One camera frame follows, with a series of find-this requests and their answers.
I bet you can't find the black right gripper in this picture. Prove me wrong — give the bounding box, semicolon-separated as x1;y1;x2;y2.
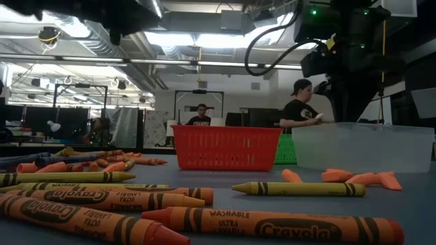
294;0;407;123

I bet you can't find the red Crayola crayon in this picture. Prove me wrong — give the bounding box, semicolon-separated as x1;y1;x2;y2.
141;206;405;245
97;149;126;159
0;195;191;245
129;157;168;167

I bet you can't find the clear plastic container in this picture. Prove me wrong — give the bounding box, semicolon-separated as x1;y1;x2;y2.
292;122;436;174

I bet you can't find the person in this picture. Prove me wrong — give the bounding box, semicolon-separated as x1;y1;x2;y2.
279;78;337;135
83;116;112;146
185;103;213;127

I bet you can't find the green slotted plastic basket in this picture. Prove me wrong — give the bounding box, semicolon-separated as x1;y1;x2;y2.
274;133;298;166

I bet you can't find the black monitor block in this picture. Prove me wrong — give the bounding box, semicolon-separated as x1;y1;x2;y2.
225;108;287;134

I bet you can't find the yellow Crayola crayon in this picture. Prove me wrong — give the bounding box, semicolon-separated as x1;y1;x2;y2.
232;181;367;198
54;146;85;158
0;182;170;195
0;171;137;189

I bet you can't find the red slotted plastic basket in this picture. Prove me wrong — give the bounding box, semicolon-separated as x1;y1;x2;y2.
170;125;283;172

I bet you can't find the grey ceiling unit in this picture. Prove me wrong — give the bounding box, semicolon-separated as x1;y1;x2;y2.
220;9;245;35

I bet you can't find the white box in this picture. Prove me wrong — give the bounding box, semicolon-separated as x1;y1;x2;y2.
166;119;178;138

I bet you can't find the long LED light bar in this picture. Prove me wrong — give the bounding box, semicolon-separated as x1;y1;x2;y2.
0;54;302;71

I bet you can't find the grey hanging cloth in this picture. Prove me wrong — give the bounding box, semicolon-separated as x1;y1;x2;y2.
105;107;140;148

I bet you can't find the black partition screen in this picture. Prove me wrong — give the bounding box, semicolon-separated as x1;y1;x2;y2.
5;104;90;141

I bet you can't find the white desk lamp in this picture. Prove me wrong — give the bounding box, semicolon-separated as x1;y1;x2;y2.
46;119;62;133

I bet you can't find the round black ceiling device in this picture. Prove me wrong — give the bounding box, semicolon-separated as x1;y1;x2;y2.
37;26;62;46

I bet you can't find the yellow hanging cable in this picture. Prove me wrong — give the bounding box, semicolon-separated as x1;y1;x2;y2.
376;19;388;124

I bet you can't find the yellow cable tag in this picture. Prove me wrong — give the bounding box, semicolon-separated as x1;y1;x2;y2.
325;33;337;51

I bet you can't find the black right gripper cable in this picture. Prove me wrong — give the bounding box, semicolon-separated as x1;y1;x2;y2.
244;0;328;78

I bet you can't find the black gantry frame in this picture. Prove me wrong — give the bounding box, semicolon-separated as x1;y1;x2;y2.
173;89;225;120
52;83;109;137

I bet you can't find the silver ventilation duct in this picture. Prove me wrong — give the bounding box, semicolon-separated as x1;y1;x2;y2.
149;0;165;20

